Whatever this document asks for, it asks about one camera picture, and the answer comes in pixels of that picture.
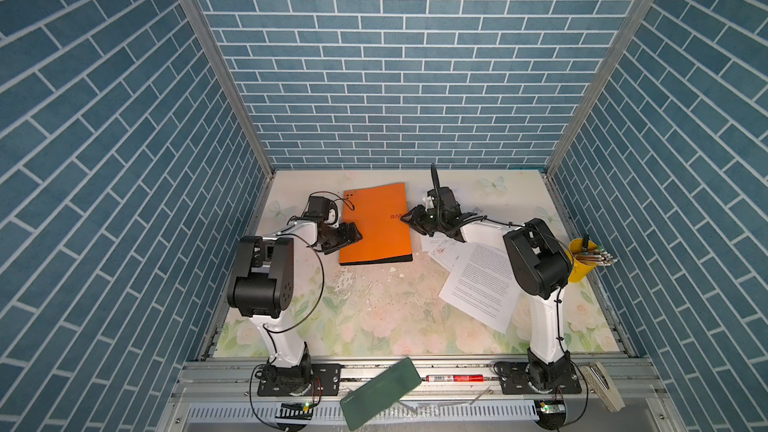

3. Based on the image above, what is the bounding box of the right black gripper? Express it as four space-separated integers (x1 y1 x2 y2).
398 205 446 238

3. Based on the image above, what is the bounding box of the orange black file folder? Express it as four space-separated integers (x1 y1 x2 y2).
339 182 413 266

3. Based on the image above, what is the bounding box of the text printed paper sheet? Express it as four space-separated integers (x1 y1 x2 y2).
439 243 522 333

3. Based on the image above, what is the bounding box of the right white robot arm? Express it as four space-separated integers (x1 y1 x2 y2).
401 185 573 393

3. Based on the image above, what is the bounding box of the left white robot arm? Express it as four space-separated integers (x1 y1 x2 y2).
226 191 362 395

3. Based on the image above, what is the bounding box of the technical drawing paper sheet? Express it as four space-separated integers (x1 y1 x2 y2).
423 236 473 273

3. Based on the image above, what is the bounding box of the yellow pen cup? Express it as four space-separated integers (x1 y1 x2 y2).
568 234 602 283

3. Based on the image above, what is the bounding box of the red marker pen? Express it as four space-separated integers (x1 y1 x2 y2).
425 374 485 383

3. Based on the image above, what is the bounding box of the green board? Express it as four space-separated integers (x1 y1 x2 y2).
340 357 422 431

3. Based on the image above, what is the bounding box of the beige stapler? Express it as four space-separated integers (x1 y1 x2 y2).
579 362 626 413

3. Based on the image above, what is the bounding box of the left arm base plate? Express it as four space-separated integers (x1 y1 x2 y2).
256 363 342 397

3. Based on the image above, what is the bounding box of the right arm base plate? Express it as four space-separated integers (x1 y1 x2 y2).
492 359 582 395

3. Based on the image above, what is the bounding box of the aluminium front rail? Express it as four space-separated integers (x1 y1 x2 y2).
170 354 667 405

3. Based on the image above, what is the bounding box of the left aluminium frame post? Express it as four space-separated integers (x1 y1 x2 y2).
154 0 275 178

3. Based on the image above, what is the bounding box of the aluminium corner frame post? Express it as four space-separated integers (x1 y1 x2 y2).
544 0 685 178

